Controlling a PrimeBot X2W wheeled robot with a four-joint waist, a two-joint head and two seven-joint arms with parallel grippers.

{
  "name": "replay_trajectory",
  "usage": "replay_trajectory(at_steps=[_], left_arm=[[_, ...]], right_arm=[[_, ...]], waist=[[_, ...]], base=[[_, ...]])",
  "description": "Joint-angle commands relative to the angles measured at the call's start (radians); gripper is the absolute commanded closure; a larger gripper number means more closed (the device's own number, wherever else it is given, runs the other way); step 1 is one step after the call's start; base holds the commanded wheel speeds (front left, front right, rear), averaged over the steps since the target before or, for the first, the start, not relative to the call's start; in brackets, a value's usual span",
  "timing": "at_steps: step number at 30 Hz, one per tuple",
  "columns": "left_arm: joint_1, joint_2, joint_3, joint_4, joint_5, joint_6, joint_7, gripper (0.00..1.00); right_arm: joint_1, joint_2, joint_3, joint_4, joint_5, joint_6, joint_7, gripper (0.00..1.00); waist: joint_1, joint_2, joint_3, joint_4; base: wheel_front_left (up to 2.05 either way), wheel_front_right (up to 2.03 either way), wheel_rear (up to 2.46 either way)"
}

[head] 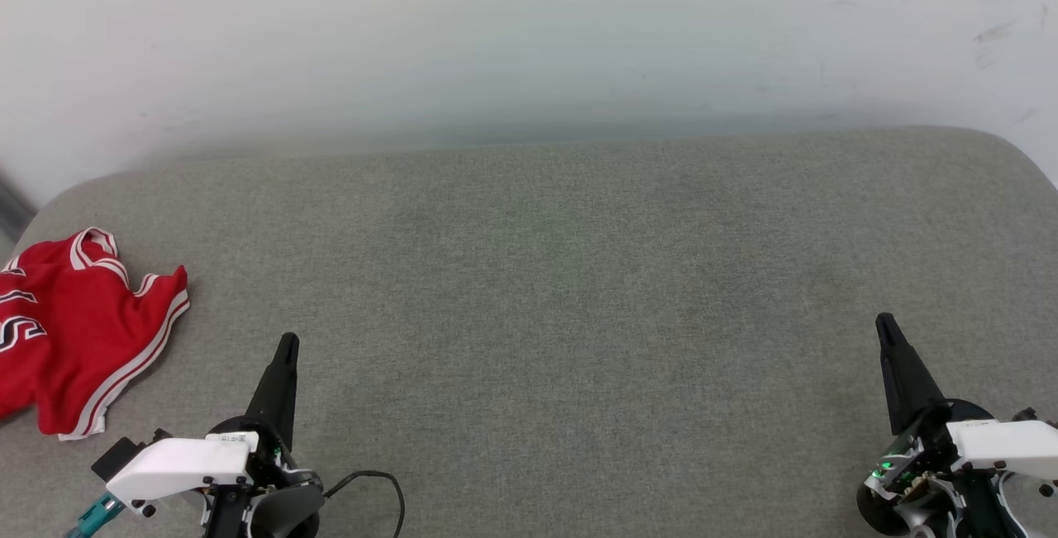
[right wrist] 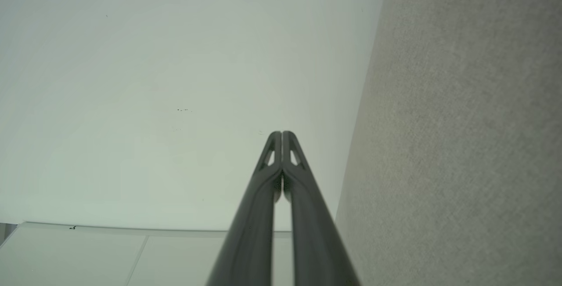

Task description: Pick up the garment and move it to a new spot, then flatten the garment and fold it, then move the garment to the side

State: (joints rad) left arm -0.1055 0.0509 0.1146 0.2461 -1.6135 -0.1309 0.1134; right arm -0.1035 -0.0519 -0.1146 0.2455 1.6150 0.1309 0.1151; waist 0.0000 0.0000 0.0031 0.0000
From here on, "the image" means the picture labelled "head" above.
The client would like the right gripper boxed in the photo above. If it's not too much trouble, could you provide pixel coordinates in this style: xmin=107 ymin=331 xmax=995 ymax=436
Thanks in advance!
xmin=855 ymin=313 xmax=1058 ymax=538

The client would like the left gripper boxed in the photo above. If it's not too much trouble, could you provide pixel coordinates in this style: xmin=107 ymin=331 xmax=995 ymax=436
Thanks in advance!
xmin=203 ymin=334 xmax=325 ymax=538

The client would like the red white basketball jersey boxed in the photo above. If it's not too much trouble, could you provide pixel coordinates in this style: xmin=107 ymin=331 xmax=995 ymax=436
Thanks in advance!
xmin=0 ymin=227 xmax=191 ymax=441

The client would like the grey fabric sofa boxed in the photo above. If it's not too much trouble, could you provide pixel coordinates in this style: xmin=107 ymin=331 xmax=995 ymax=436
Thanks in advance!
xmin=0 ymin=126 xmax=1058 ymax=538

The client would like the teal cable connector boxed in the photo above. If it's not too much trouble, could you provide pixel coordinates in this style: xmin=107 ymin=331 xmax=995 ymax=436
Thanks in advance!
xmin=64 ymin=493 xmax=125 ymax=538

